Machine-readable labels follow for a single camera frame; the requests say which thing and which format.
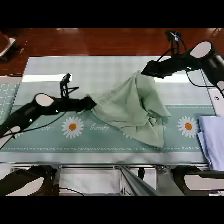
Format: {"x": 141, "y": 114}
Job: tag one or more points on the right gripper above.
{"x": 163, "y": 67}

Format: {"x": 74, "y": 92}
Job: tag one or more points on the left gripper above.
{"x": 80, "y": 104}

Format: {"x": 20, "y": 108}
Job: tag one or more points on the pale green shirt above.
{"x": 133, "y": 106}

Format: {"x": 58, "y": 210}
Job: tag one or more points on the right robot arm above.
{"x": 210, "y": 61}

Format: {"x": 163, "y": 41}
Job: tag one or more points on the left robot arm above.
{"x": 23, "y": 115}

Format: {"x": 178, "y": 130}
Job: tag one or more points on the light blue garment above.
{"x": 213, "y": 140}

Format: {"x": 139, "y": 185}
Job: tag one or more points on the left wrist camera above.
{"x": 65, "y": 87}

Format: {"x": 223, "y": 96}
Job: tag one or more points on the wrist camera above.
{"x": 175, "y": 41}
{"x": 65, "y": 87}

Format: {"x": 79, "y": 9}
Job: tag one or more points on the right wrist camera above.
{"x": 175, "y": 41}

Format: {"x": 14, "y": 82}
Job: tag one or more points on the silver frame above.
{"x": 133, "y": 181}

